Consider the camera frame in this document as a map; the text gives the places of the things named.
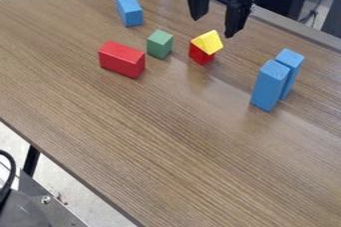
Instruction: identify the yellow triangle block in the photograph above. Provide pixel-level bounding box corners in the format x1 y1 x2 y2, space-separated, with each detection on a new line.
188 29 225 56

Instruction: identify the small red block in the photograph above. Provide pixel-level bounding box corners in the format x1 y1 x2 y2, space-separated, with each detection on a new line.
187 42 217 67

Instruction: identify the green block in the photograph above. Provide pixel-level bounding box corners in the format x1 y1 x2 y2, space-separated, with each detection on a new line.
145 28 176 61

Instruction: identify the blue block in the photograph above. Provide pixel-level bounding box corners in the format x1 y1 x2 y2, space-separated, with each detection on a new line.
114 0 146 28
274 48 307 102
248 59 292 114

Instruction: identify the large red block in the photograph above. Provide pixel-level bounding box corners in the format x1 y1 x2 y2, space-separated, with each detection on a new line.
97 40 149 80

